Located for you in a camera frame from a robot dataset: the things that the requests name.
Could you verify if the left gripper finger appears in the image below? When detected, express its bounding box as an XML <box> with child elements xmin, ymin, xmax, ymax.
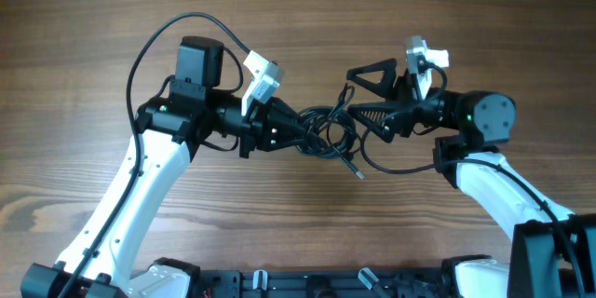
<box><xmin>267</xmin><ymin>130</ymin><xmax>307</xmax><ymax>151</ymax></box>
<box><xmin>269</xmin><ymin>97</ymin><xmax>307</xmax><ymax>131</ymax></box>

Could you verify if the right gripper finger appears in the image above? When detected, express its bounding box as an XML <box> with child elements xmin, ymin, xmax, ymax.
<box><xmin>347</xmin><ymin>102</ymin><xmax>400</xmax><ymax>143</ymax></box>
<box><xmin>346</xmin><ymin>58</ymin><xmax>397</xmax><ymax>98</ymax></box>

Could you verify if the black USB cable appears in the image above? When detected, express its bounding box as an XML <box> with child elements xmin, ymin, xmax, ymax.
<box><xmin>293</xmin><ymin>82</ymin><xmax>365</xmax><ymax>180</ymax></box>

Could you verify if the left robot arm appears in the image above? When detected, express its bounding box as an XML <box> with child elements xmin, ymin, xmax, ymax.
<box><xmin>20</xmin><ymin>36</ymin><xmax>306</xmax><ymax>297</ymax></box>

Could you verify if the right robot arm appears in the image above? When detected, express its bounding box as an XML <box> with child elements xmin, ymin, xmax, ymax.
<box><xmin>346</xmin><ymin>57</ymin><xmax>595</xmax><ymax>297</ymax></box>

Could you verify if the left camera black cable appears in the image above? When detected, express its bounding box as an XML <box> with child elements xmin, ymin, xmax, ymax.
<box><xmin>55</xmin><ymin>11</ymin><xmax>252</xmax><ymax>298</ymax></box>

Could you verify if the camera black cable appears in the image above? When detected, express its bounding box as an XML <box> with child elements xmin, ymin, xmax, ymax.
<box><xmin>55</xmin><ymin>11</ymin><xmax>252</xmax><ymax>298</ymax></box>
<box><xmin>359</xmin><ymin>62</ymin><xmax>586</xmax><ymax>298</ymax></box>

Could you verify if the right camera black cable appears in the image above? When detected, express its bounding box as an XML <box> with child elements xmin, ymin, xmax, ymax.
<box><xmin>359</xmin><ymin>62</ymin><xmax>586</xmax><ymax>298</ymax></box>

